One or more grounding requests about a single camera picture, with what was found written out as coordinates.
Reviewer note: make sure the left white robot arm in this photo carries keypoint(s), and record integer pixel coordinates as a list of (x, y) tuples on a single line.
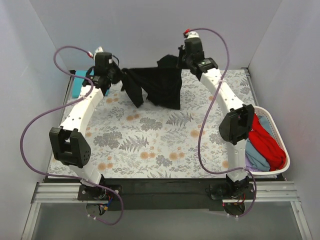
[(68, 141)]

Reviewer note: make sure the white laundry basket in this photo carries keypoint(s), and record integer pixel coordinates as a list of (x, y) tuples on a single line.
[(259, 111)]

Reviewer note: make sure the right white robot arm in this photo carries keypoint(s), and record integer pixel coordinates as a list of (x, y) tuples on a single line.
[(238, 117)]

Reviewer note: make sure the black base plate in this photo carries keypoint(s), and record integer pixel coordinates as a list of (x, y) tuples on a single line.
[(166, 193)]

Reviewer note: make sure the folded teal t shirt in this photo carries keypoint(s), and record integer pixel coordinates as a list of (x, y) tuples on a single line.
[(80, 85)]

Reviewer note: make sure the blue t shirt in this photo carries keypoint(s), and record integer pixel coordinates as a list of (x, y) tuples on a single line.
[(256, 158)]

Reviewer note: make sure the red t shirt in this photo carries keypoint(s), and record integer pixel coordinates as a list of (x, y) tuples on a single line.
[(271, 150)]

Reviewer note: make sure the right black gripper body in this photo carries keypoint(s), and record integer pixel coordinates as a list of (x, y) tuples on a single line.
[(182, 60)]

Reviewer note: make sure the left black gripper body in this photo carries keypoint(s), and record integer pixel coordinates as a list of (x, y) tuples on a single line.
[(116, 74)]

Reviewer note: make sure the aluminium frame rail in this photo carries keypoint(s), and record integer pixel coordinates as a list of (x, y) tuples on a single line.
[(265, 190)]

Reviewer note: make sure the floral tablecloth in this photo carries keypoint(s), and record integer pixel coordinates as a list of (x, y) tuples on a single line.
[(155, 142)]

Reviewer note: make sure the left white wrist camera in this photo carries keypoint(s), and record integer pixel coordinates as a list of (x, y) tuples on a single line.
[(97, 51)]

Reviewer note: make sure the lilac t shirt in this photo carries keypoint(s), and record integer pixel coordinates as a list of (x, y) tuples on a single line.
[(249, 165)]

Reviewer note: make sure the black t shirt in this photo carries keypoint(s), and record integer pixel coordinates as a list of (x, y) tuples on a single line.
[(162, 83)]

